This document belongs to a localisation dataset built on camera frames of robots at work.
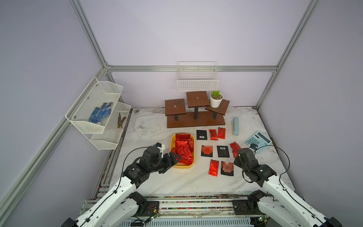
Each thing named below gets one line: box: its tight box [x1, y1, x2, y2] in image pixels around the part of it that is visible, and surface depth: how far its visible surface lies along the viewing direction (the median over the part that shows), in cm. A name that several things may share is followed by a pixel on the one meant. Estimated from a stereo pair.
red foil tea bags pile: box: [172, 133, 194, 166], surface depth 95 cm
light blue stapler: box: [231, 116, 240, 136], surface depth 106 cm
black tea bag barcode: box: [196, 130, 208, 140], surface depth 106 cm
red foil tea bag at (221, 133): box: [217, 126, 226, 140], surface depth 107 cm
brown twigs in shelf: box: [117, 112, 127, 129], surface depth 97 cm
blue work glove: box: [88, 102, 113, 125], surface depth 78 cm
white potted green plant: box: [209, 90, 224, 109], surface depth 97 cm
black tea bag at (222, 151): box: [216, 145, 230, 158], surface depth 97 cm
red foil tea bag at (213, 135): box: [208, 129, 219, 141], surface depth 106 cm
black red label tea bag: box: [200, 144, 214, 158], surface depth 97 cm
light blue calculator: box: [245, 130, 273, 154], surface depth 100 cm
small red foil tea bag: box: [229, 141, 242, 159], surface depth 98 cm
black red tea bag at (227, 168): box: [220, 160, 234, 176], surface depth 90 cm
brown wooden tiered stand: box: [164, 90, 231, 129], surface depth 103 cm
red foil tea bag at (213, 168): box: [208, 159, 220, 177], surface depth 90 cm
